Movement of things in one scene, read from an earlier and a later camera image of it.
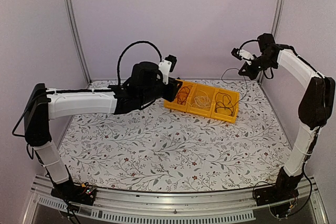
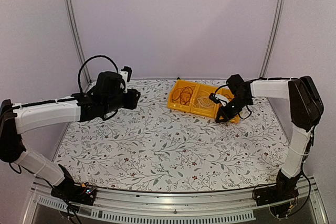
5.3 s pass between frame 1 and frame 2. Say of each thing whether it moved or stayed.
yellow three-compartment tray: stayed
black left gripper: moved
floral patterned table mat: stayed
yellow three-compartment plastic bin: stayed
